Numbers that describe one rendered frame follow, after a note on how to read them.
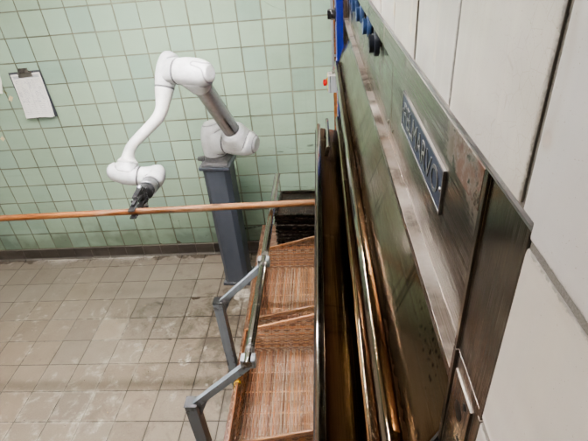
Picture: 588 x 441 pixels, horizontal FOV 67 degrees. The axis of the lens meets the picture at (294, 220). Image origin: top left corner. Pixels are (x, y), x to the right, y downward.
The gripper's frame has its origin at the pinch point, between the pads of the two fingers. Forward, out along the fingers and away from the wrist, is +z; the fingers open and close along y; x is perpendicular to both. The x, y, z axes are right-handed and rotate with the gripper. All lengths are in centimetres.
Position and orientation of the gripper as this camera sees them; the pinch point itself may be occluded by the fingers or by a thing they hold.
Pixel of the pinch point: (134, 211)
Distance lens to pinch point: 220.2
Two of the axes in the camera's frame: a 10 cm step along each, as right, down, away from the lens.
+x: -10.0, 0.5, 0.7
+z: -0.3, 5.6, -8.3
